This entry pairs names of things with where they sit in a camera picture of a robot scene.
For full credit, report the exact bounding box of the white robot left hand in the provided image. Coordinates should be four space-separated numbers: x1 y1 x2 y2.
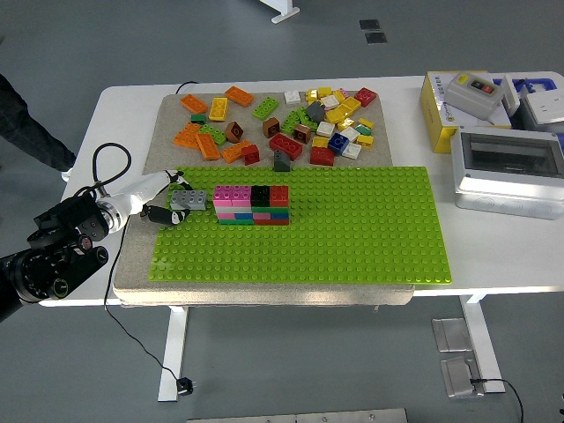
115 169 196 231

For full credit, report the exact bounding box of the grey long brick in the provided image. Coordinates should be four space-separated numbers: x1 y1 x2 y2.
170 189 208 212

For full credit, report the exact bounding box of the orange long brick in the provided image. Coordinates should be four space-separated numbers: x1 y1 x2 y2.
172 122 203 151
220 139 252 165
195 132 222 161
224 85 256 108
179 93 210 115

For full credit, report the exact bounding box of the pink square brick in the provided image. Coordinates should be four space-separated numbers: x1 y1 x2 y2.
212 184 234 208
231 184 253 208

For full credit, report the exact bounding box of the lime green long brick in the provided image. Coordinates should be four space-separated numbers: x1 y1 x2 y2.
295 106 319 132
197 123 227 146
279 109 302 137
251 96 281 122

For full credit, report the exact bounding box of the yellow long brick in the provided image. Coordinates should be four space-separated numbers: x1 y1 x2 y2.
208 97 230 122

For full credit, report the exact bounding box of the red square brick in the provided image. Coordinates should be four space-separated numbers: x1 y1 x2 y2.
353 87 379 108
269 184 290 208
240 144 261 167
309 145 336 167

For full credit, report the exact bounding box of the black square brick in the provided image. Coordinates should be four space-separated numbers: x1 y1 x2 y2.
250 184 271 207

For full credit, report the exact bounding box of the dark grey slope brick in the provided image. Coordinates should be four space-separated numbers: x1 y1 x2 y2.
306 100 327 124
272 149 293 174

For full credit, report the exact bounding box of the green studded baseplate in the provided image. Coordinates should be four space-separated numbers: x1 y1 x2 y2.
147 166 454 286

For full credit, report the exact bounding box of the blue square brick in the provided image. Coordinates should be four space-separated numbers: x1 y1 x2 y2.
327 132 351 156

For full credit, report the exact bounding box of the white table leg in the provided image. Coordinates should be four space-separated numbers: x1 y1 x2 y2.
157 306 189 403
457 293 507 395

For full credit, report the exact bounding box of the person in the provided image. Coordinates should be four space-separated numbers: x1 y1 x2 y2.
0 72 77 182

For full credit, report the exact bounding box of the grey-brown mat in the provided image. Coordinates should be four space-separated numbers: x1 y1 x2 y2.
112 91 415 308

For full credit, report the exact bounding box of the white furniture foot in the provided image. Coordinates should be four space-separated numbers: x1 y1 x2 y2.
258 0 301 25

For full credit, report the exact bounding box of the long metal floor plate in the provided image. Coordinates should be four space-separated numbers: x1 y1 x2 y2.
185 407 410 423

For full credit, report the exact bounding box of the yellow cardboard box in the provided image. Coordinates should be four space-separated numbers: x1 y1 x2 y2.
419 70 512 154

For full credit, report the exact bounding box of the small white plastic part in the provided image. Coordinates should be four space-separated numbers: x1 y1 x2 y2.
501 73 522 116

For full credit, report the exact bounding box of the blue plastic bin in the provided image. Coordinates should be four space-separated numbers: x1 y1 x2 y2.
492 77 559 96

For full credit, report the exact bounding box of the black cable with connector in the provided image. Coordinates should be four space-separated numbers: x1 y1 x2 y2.
469 376 525 423

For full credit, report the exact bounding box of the black plug with cord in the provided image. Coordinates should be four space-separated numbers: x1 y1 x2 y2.
103 218 197 397

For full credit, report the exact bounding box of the white enclosure with clear cover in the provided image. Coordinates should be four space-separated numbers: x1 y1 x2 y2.
449 126 564 221

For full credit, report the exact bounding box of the white wall socket panel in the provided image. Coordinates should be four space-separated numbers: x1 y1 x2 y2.
513 90 564 133

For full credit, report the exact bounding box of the grey push-button switch box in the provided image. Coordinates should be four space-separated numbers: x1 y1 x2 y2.
442 71 506 122

